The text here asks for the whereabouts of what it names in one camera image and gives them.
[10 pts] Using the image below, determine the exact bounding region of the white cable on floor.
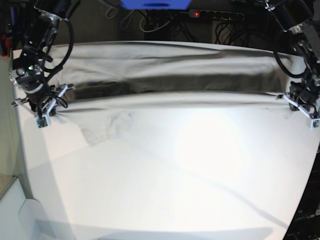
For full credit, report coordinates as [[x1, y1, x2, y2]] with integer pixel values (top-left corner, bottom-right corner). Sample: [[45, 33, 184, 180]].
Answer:
[[139, 14, 173, 33]]

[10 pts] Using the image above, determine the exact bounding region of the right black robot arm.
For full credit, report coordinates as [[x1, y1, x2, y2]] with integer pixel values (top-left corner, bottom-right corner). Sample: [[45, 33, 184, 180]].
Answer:
[[9, 0, 76, 129]]

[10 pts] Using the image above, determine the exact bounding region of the blue plastic bin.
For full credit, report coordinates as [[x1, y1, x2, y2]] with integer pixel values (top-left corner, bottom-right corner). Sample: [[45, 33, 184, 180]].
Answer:
[[120, 0, 191, 10]]

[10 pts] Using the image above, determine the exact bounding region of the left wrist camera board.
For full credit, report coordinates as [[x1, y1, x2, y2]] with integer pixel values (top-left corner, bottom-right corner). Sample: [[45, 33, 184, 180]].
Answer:
[[309, 118, 320, 130]]

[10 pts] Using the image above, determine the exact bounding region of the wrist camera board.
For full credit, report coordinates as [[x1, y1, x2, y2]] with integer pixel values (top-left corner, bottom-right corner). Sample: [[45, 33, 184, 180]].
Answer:
[[35, 117, 50, 129], [309, 118, 320, 130]]

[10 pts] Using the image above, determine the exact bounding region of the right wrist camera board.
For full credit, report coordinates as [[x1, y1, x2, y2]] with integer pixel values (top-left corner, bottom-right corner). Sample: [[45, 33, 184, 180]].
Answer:
[[35, 117, 50, 129]]

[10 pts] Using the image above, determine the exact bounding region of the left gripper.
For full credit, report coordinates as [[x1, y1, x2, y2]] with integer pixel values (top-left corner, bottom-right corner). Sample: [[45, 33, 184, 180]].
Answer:
[[276, 83, 320, 128]]

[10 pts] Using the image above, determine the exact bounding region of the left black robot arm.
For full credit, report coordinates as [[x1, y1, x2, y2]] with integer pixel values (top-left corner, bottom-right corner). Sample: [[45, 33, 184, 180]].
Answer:
[[264, 0, 320, 130]]

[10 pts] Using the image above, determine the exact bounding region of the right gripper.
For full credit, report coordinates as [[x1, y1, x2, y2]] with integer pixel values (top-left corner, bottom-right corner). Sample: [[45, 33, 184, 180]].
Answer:
[[11, 84, 74, 129]]

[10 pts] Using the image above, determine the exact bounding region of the red and blue clamp tool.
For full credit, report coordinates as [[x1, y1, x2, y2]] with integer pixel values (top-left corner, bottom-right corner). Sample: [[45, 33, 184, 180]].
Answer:
[[0, 0, 19, 58]]

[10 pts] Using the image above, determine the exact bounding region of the beige t-shirt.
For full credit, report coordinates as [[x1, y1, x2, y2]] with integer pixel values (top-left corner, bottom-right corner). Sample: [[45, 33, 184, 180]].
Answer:
[[53, 41, 288, 146]]

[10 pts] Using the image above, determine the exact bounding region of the black power strip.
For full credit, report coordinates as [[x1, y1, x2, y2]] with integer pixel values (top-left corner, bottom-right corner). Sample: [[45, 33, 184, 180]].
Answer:
[[188, 9, 245, 22]]

